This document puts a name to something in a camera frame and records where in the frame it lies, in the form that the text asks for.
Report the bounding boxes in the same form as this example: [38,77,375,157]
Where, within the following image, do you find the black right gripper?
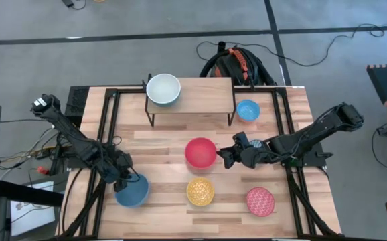
[216,131,271,169]

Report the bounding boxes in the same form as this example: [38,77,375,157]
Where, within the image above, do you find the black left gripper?
[106,151,140,193]

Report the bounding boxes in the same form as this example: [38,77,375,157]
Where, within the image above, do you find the large plain blue bowl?
[114,173,151,208]

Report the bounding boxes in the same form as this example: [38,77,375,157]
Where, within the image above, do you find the red bowl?
[184,137,218,169]

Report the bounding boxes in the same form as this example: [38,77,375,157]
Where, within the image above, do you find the blue mandala patterned bowl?
[248,139,265,150]

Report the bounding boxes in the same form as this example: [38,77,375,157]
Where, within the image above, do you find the yellow bowl blue diamond outside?
[185,177,215,207]

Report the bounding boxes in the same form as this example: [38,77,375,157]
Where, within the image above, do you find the light blue bowl orange outside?
[236,99,261,123]

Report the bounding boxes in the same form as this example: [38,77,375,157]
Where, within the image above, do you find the pink patterned bowl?
[246,187,276,218]

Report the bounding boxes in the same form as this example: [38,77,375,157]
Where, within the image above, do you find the white bowl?
[145,73,182,107]

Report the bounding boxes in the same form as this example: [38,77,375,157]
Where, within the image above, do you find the wooden shelf black metal legs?
[145,76,236,127]

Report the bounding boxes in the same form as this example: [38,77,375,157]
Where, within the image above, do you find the black and orange backpack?
[199,40,278,87]

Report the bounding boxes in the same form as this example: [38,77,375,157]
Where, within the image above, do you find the black power box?
[64,86,90,127]

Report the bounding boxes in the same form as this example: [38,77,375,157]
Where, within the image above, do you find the black stand bar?
[0,179,64,207]

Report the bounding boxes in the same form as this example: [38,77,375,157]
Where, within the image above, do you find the white paper sheet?
[10,180,56,237]

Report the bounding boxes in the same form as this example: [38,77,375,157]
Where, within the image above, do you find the black power adapter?
[61,0,87,10]

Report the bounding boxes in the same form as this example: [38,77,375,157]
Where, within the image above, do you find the black metal table frame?
[56,85,345,241]

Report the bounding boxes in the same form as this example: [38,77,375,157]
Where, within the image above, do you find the long black floor cable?
[196,0,387,68]

